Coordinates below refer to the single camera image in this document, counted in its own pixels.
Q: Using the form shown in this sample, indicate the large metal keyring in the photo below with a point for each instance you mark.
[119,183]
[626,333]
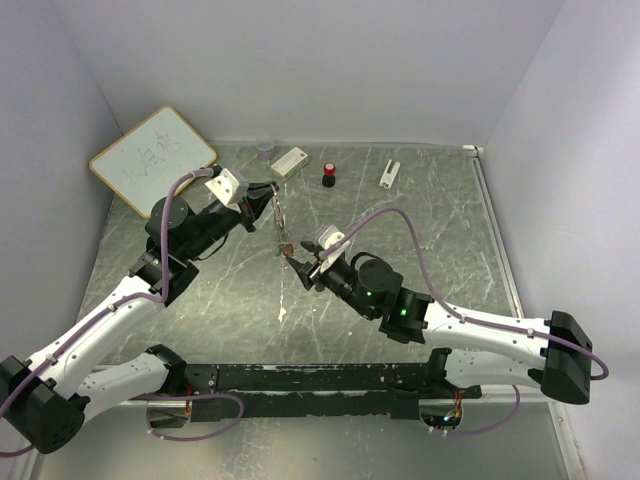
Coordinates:
[278,215]

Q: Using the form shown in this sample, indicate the small whiteboard yellow frame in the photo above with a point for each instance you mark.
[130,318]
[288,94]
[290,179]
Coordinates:
[142,165]

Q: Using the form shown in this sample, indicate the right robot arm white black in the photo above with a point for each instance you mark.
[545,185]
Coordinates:
[471,347]

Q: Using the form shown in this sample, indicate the white clip tool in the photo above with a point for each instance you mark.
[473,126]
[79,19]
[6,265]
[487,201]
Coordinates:
[389,174]

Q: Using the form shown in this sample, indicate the aluminium frame rail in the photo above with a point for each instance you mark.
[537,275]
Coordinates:
[500,240]

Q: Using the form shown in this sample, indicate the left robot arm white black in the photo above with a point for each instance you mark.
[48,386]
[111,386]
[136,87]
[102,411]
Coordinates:
[51,395]

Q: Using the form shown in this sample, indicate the clear cup of paperclips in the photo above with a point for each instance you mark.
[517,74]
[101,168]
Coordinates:
[266,147]

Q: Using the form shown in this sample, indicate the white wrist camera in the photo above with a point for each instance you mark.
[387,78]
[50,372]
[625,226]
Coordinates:
[229,187]
[332,242]

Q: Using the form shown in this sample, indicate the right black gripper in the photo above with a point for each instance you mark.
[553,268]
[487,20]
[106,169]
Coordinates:
[308,276]

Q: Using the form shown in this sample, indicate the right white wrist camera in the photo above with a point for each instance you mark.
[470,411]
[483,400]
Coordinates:
[332,242]

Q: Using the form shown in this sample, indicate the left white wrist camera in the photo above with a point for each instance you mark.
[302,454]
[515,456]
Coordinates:
[229,187]

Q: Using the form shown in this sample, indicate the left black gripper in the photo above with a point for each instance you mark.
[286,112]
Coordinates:
[253,207]

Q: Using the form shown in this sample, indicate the red black stamp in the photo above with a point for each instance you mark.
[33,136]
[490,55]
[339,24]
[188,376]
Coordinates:
[328,178]

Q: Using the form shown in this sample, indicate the white green staples box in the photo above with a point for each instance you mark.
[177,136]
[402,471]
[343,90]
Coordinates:
[290,163]

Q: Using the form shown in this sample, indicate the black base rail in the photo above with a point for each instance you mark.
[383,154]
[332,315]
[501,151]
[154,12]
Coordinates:
[295,391]

